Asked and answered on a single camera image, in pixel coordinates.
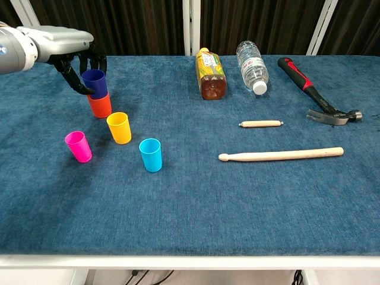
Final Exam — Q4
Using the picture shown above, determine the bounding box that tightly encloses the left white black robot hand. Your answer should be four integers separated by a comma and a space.
28, 26, 108, 96

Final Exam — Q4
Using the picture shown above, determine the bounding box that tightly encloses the dark blue plastic cup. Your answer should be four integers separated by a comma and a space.
81, 69, 107, 100

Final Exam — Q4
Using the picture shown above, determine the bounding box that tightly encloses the yellow plastic cup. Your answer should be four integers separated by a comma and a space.
106, 112, 132, 145

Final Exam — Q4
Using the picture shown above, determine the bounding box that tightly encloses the light blue plastic cup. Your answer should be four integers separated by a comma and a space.
139, 138, 163, 173

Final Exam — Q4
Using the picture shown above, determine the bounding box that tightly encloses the black pleated curtain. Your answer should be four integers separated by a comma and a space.
0, 0, 380, 57

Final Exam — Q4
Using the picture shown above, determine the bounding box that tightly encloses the orange plastic cup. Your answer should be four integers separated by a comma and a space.
87, 91, 113, 119

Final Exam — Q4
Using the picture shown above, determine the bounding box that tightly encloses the pink plastic cup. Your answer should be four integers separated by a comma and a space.
65, 131, 93, 163

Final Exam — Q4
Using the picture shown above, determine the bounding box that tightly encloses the tea bottle with yellow cap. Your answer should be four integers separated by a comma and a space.
195, 47, 229, 100

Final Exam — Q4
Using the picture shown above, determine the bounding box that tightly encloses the clear plastic water bottle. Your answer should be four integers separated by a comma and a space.
236, 40, 270, 96

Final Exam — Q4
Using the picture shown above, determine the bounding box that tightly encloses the blue fabric table mat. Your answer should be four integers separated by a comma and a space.
0, 55, 380, 256

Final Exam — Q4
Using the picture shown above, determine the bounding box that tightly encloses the short wooden stick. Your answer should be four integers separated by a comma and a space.
238, 119, 284, 129

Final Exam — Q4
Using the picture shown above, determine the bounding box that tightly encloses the red black claw hammer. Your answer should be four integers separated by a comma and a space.
277, 57, 363, 126

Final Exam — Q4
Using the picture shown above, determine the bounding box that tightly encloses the wooden drumstick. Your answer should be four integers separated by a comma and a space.
218, 147, 345, 163

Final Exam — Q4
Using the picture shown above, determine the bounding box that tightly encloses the white metal frame post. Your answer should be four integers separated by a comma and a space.
306, 0, 339, 56
17, 0, 41, 28
182, 0, 201, 56

